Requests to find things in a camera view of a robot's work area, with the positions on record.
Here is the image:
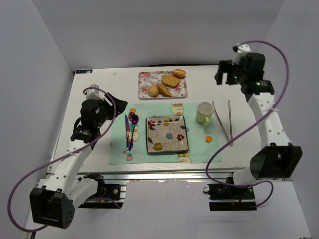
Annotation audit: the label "small round bread roll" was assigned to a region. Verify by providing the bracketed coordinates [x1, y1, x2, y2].
[147, 86, 159, 98]

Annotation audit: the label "left corner marker sticker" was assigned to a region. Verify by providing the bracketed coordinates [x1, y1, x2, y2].
[75, 69, 93, 74]

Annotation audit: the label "iridescent purple knife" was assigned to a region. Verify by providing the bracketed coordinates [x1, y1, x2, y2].
[125, 115, 132, 151]

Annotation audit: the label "square floral plate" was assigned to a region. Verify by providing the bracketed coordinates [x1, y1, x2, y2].
[146, 115, 189, 154]

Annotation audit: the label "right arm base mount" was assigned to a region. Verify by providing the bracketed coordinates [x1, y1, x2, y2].
[203, 184, 257, 212]

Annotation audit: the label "small bread slice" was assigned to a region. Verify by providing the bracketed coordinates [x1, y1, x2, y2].
[158, 83, 172, 97]

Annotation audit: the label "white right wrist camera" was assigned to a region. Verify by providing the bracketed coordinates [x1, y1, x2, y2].
[232, 44, 251, 65]

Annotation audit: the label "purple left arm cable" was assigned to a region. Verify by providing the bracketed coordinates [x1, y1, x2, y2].
[7, 87, 121, 233]

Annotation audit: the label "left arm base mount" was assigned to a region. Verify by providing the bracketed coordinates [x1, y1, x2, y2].
[77, 174, 126, 209]

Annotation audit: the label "metal tongs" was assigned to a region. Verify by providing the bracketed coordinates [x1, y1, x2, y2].
[212, 100, 233, 145]

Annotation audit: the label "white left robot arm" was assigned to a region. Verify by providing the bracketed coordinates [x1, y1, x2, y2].
[29, 93, 128, 229]

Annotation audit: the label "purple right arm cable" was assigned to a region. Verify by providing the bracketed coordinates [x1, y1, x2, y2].
[205, 40, 290, 208]

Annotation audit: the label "glazed round bun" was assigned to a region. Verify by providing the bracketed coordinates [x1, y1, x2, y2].
[172, 69, 186, 79]

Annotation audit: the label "iridescent purple spoon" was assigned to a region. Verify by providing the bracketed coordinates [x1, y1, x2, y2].
[129, 113, 139, 151]

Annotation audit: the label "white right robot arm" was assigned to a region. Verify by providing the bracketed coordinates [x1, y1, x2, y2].
[215, 52, 303, 185]

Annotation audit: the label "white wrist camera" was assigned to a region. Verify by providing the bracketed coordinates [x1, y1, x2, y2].
[83, 84, 109, 103]
[232, 44, 251, 65]

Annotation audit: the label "pale yellow mug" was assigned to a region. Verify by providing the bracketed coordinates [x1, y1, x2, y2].
[196, 102, 214, 125]

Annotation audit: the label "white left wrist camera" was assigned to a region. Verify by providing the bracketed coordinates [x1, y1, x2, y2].
[83, 84, 109, 103]

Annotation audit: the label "floral rectangular tray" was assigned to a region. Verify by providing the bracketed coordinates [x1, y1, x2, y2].
[138, 71, 187, 100]

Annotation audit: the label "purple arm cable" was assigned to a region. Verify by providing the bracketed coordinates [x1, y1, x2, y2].
[7, 87, 121, 233]
[205, 40, 290, 208]

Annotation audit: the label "large bread slice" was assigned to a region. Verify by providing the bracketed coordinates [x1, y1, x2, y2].
[161, 74, 180, 88]

